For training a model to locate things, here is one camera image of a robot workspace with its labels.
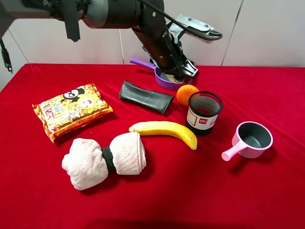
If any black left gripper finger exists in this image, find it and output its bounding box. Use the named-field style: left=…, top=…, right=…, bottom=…
left=177, top=59, right=198, bottom=83

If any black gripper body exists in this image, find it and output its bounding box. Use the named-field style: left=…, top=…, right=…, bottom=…
left=132, top=26, right=183, bottom=72

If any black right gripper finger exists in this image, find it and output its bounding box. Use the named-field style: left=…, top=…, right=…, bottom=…
left=142, top=46, right=164, bottom=71

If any small metal food can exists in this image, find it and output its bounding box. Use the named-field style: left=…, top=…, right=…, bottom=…
left=165, top=74, right=183, bottom=84

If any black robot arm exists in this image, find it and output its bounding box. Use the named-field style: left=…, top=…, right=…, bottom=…
left=0, top=0, right=198, bottom=80

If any purple frying pan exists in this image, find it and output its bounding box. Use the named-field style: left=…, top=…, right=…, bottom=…
left=130, top=57, right=192, bottom=91

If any orange fruit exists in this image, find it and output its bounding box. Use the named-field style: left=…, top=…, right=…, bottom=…
left=176, top=84, right=199, bottom=107

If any black mesh pen holder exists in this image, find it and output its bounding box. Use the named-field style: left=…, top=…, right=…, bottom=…
left=185, top=91, right=224, bottom=136

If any black leather pouch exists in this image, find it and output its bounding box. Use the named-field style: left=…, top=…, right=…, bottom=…
left=119, top=81, right=173, bottom=114

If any yellow banana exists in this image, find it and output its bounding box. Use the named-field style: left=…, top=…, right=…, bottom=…
left=129, top=121, right=198, bottom=150

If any pink saucepan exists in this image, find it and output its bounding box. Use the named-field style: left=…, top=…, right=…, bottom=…
left=221, top=121, right=273, bottom=161

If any orange snack bag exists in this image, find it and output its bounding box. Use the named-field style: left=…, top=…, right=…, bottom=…
left=32, top=83, right=113, bottom=142

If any black towel band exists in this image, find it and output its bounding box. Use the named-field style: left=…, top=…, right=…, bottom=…
left=102, top=147, right=116, bottom=172

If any pink rolled towel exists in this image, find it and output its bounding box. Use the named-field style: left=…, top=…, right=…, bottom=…
left=61, top=132, right=146, bottom=190

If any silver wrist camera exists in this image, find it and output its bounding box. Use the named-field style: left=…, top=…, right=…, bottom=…
left=167, top=14, right=223, bottom=44

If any black cable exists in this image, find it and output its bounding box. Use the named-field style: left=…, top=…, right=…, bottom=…
left=0, top=38, right=13, bottom=74

